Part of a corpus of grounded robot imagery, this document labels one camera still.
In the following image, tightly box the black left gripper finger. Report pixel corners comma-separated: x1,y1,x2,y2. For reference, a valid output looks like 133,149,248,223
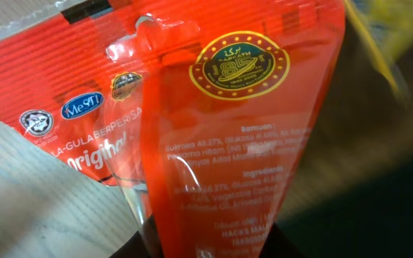
110,215,305,258

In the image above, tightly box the red candy bag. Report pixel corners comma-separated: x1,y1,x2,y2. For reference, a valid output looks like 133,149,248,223
0,0,345,257

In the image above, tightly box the black open gift box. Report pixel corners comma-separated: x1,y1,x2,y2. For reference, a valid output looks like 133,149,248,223
280,159,413,257

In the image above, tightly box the yellow candy bag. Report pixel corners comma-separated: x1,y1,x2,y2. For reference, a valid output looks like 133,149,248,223
343,0,413,102

